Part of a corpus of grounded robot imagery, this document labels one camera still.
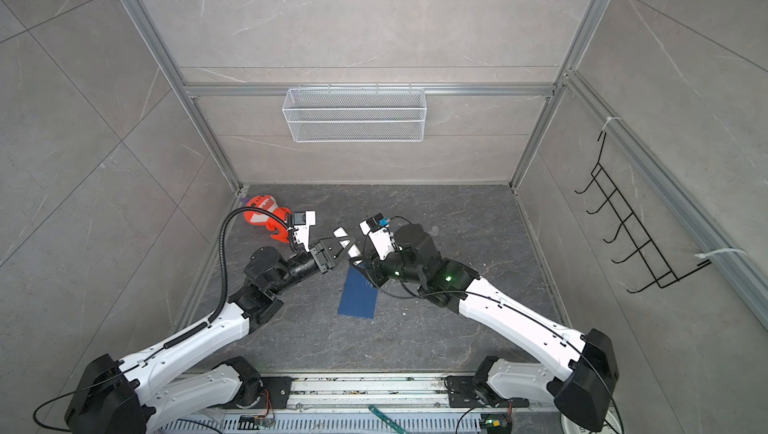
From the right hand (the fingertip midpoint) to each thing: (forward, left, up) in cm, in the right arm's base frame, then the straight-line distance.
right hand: (356, 256), depth 69 cm
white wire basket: (+54, +3, +4) cm, 54 cm away
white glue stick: (-1, 0, +3) cm, 3 cm away
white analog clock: (-32, -49, -24) cm, 63 cm away
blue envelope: (+2, +2, -27) cm, 27 cm away
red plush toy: (+33, +35, -18) cm, 52 cm away
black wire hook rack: (-8, -64, +5) cm, 65 cm away
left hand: (+2, 0, +6) cm, 6 cm away
